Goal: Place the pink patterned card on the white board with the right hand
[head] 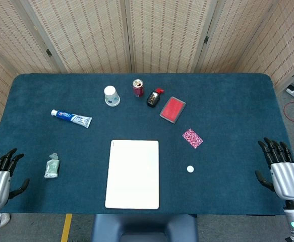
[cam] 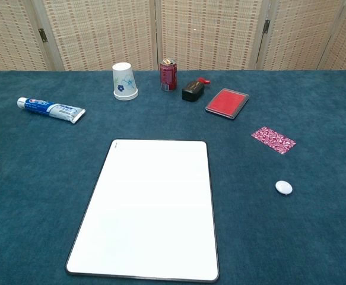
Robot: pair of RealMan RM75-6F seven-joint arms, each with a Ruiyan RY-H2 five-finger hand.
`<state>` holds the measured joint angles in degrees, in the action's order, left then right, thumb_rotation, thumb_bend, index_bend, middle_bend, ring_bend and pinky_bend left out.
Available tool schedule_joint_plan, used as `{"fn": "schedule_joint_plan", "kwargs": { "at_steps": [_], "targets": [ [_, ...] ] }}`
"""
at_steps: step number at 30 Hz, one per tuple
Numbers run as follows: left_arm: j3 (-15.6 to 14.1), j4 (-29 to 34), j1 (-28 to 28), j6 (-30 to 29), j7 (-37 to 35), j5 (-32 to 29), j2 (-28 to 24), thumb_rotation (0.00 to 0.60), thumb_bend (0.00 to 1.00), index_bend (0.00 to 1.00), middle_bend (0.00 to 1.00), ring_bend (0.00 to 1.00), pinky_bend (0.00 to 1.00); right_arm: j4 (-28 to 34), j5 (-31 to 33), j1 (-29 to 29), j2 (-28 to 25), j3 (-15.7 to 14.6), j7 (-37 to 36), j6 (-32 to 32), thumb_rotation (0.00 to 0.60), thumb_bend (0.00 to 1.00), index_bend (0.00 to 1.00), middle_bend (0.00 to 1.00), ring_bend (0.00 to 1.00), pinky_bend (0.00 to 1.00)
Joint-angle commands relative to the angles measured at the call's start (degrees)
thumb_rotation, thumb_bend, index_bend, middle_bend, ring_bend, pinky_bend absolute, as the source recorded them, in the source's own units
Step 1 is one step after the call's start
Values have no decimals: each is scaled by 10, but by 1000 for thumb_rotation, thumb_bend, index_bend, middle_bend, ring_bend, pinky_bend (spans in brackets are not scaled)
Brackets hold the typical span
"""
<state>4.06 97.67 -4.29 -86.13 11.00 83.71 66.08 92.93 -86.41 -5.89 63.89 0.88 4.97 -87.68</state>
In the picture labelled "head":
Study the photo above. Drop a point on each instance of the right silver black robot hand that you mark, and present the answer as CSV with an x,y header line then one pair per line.
x,y
286,180

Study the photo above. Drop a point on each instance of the pink patterned packet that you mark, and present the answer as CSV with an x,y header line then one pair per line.
x,y
192,138

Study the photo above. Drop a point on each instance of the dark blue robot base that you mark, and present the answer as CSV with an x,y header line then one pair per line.
x,y
144,228

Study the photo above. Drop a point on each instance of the white rectangular board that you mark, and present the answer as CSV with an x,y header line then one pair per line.
x,y
132,174

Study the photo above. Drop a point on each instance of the white shoe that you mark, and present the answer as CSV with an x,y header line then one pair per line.
x,y
5,219

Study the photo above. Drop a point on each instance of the crumpled green white packet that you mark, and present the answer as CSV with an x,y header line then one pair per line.
x,y
52,167

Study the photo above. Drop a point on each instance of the dark blue tablecloth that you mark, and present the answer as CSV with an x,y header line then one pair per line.
x,y
225,151

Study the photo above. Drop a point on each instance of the small white round cap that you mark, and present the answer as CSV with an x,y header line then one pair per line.
x,y
190,169

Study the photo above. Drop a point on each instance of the blue white toothpaste tube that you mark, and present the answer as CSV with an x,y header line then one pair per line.
x,y
72,118

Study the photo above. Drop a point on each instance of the red ink pad case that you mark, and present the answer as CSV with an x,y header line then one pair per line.
x,y
172,110

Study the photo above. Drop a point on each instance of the white paper cup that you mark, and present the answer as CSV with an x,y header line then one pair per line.
x,y
111,96

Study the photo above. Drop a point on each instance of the black ink bottle red cap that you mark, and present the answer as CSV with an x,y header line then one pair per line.
x,y
153,98

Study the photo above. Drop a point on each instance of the red soda can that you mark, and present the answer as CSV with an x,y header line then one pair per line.
x,y
138,88

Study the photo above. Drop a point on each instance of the woven bamboo folding screen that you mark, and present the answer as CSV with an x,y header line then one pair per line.
x,y
91,35

